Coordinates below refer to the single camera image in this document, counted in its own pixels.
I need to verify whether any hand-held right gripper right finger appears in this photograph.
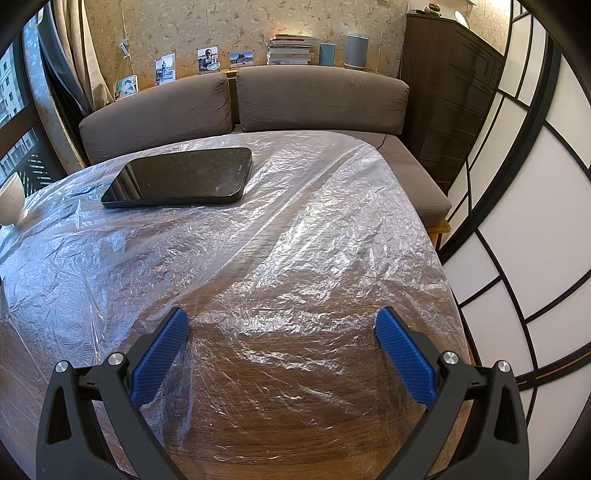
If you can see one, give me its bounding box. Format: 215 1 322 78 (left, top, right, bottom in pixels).
375 307 532 480

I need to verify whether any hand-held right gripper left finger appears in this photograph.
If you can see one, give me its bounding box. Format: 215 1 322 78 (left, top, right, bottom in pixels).
36 307 190 480

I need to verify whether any white panelled sliding screen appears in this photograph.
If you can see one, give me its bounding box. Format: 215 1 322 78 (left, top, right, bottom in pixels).
436 0 591 384

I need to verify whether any black tray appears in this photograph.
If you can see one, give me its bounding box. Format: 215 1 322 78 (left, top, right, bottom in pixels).
102 147 254 209

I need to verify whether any white bowl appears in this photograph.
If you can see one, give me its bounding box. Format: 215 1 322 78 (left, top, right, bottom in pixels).
0 173 28 228

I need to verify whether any brown sofa back cushion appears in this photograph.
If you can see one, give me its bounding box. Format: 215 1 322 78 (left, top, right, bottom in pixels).
235 65 411 137
79 71 234 169

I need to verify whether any dark wooden cabinet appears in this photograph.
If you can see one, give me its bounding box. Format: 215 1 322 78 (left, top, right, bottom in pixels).
399 11 506 195

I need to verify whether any beige curtain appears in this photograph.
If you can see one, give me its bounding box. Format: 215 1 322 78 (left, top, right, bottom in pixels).
37 0 114 139

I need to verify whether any window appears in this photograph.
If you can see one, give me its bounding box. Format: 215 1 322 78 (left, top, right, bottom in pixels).
0 28 70 190

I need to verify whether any grey cylinder speaker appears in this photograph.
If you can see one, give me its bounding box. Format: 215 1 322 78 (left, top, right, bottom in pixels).
345 34 370 70

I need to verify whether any stack of books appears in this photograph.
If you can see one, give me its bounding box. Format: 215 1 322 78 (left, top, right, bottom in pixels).
266 34 321 66

